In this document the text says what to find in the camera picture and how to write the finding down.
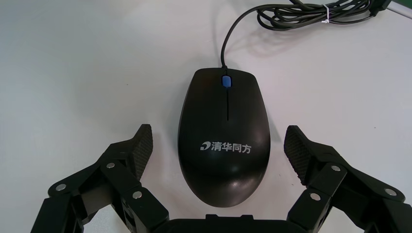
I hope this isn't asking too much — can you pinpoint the black wired computer mouse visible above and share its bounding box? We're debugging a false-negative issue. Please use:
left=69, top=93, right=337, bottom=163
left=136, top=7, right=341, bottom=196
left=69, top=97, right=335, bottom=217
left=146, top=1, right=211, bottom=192
left=178, top=0, right=393, bottom=208

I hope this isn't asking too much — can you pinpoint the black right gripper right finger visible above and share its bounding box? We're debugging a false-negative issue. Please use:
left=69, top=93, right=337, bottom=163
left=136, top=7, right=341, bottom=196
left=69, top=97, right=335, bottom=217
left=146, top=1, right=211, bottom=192
left=283, top=125, right=412, bottom=233

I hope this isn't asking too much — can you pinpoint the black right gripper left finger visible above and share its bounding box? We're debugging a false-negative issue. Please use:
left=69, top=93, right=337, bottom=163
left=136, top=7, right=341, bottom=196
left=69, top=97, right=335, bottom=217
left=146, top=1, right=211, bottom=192
left=30, top=123, right=170, bottom=233

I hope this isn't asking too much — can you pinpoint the white cable tie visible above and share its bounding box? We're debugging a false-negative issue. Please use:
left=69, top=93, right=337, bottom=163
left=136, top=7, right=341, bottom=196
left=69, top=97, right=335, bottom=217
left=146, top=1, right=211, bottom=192
left=321, top=3, right=331, bottom=24

